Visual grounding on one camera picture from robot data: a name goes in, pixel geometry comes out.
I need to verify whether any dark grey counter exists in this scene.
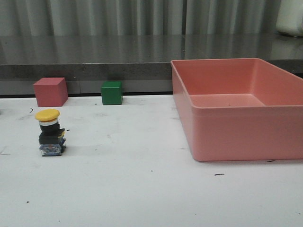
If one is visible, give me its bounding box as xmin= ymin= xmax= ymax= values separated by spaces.
xmin=0 ymin=33 xmax=303 ymax=97

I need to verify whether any white appliance on counter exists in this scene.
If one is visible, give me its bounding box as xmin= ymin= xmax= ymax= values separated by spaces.
xmin=276 ymin=0 xmax=303 ymax=37

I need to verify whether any yellow mushroom push button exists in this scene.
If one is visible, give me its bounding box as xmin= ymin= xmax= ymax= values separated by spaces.
xmin=35 ymin=109 xmax=66 ymax=157

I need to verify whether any green cube block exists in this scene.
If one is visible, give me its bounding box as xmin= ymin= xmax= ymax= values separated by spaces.
xmin=101 ymin=81 xmax=123 ymax=105

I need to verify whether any pink cube block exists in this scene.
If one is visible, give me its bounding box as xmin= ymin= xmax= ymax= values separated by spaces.
xmin=33 ymin=78 xmax=68 ymax=107

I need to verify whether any pink plastic bin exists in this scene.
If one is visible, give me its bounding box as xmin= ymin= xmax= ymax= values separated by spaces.
xmin=171 ymin=58 xmax=303 ymax=161

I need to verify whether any grey pleated curtain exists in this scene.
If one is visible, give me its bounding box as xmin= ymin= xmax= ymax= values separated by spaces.
xmin=0 ymin=0 xmax=281 ymax=36

